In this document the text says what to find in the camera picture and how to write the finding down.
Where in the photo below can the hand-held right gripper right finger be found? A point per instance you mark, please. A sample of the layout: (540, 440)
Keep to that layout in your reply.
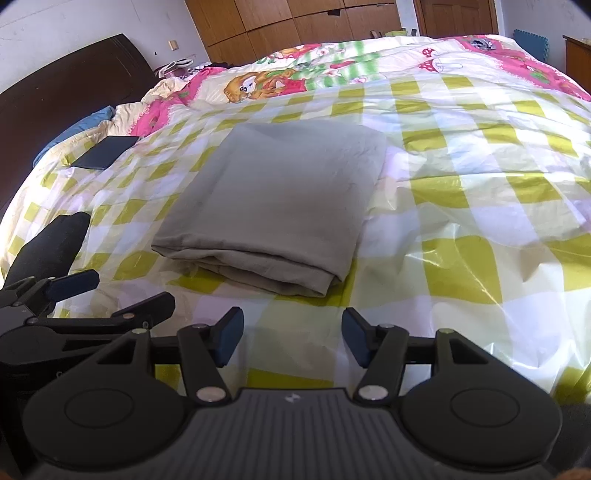
(355, 337)

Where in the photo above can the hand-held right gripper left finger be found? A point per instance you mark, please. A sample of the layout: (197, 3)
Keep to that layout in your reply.
(230, 337)

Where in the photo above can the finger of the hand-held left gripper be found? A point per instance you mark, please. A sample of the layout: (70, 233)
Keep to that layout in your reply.
(74, 284)
(147, 307)

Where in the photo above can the grey pants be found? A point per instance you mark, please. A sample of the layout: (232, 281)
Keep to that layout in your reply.
(277, 198)

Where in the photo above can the black fabric bundle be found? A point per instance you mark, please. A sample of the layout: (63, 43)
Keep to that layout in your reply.
(51, 244)

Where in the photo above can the dark flat notebook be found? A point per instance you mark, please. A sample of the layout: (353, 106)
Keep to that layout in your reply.
(105, 152)

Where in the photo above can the blue pillow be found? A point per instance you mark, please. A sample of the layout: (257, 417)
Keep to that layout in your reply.
(74, 131)

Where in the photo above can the dark wooden headboard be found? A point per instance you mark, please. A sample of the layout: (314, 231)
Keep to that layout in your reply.
(60, 97)

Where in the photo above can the white and pink bag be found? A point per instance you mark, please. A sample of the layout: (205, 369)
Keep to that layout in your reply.
(173, 69)

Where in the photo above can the cartoon printed quilt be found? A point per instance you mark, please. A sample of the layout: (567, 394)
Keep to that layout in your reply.
(258, 85)

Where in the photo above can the green cloth item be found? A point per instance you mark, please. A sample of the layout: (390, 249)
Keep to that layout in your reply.
(395, 33)

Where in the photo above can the wooden wardrobe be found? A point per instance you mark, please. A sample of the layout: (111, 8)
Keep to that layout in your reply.
(300, 23)

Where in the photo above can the wooden door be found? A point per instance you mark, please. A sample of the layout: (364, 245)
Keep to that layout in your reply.
(457, 16)

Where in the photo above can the blue foam mat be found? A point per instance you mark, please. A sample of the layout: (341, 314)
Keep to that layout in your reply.
(531, 44)

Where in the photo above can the wooden side desk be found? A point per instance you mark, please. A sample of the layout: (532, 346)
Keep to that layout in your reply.
(578, 60)

